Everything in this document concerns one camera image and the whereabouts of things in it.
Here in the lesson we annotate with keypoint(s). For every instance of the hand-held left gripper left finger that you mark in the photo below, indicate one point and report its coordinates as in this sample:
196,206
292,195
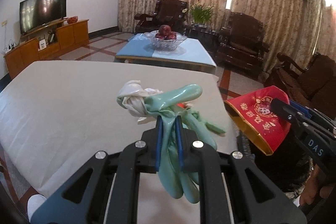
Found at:
158,146

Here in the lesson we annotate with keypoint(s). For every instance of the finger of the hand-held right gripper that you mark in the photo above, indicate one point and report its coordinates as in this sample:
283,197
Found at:
303,109
282,108

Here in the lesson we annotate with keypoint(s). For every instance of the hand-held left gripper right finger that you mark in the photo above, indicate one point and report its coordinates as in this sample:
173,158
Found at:
179,144

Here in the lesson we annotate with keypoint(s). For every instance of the red gift bag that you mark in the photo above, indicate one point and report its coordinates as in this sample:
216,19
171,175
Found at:
252,115

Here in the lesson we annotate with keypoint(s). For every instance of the green rubber glove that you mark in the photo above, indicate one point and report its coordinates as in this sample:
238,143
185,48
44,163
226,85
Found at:
170,182

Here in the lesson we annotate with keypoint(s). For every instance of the white glove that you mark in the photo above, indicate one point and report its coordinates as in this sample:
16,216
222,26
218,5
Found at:
132,98

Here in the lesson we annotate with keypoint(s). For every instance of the person's right hand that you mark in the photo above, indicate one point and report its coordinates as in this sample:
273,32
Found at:
313,187

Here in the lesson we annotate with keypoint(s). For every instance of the dark wooden sofa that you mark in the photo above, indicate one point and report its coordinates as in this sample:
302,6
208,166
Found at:
315,77

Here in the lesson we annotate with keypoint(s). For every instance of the small red wrapper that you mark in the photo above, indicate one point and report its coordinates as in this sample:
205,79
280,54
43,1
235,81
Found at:
181,104

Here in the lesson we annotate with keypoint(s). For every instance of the dark wooden armchair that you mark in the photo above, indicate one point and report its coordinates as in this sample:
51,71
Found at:
168,11
244,37

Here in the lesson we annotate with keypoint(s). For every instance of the wooden coffee table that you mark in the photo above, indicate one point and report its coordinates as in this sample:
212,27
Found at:
168,60

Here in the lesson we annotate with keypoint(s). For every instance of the pale blue table cloth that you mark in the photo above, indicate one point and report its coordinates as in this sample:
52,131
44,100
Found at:
194,53

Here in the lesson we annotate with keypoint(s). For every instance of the glass fruit bowl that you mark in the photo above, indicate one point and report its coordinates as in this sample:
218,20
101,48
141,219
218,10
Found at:
165,44

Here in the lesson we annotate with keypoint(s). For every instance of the red apple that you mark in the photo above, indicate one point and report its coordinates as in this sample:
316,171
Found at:
158,35
164,29
172,35

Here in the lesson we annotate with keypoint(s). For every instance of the dark wooden side table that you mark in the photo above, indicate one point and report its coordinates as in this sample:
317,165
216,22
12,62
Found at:
200,33

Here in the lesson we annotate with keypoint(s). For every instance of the potted daffodil plant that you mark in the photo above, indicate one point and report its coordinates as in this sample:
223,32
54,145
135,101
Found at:
200,14

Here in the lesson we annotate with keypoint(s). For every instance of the white round object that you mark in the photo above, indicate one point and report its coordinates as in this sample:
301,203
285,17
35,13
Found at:
36,204

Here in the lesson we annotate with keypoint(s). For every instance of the wooden television cabinet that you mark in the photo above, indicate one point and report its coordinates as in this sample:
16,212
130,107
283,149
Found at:
72,35

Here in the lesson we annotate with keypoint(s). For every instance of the red bowl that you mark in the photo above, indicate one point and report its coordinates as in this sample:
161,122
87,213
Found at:
72,20

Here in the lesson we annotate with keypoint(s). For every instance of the black devices in cabinet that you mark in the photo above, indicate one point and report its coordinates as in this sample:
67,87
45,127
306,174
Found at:
51,37

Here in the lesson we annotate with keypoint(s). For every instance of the small white box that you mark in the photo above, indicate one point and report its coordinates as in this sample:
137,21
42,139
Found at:
42,45

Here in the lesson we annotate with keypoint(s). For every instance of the flat screen television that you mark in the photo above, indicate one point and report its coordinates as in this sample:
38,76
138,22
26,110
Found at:
43,11

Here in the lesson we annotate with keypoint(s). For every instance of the power strip with plugs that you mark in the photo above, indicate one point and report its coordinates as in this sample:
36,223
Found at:
10,48

